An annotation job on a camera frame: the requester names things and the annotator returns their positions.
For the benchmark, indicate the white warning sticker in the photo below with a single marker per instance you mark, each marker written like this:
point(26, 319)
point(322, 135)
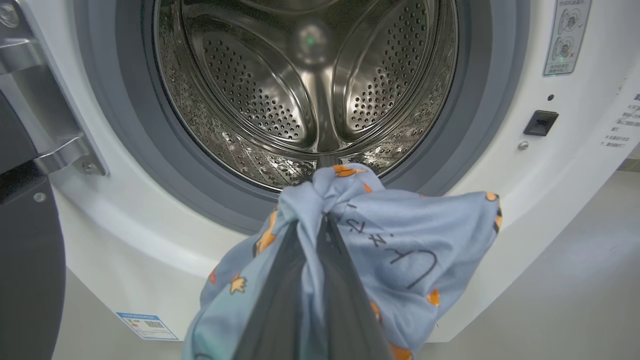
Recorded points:
point(567, 40)

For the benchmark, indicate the grey rubber door gasket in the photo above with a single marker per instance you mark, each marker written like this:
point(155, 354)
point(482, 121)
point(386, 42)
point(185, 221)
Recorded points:
point(125, 125)

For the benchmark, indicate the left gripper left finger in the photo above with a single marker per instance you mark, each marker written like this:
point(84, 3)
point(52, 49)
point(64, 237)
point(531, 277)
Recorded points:
point(277, 310)

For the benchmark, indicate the metal door hinge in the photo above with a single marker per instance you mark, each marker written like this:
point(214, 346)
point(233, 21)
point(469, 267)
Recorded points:
point(60, 155)

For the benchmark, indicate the black door latch slot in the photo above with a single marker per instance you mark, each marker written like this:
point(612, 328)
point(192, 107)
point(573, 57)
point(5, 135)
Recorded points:
point(540, 123)

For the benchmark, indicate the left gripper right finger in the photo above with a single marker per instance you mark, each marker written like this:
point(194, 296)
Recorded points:
point(345, 310)

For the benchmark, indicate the steel washing machine drum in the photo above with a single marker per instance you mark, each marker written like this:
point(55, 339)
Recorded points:
point(250, 90)

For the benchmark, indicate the blue energy label sticker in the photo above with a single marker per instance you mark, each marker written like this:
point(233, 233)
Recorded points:
point(147, 326)

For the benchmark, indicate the blue printed garment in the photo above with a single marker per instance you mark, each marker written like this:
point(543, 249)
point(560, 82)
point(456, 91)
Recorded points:
point(425, 235)

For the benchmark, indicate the dark grey washing machine door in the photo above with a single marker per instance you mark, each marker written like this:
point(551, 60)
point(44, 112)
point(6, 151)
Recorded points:
point(30, 275)

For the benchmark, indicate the white washing machine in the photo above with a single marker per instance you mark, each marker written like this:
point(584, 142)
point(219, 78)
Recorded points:
point(500, 165)

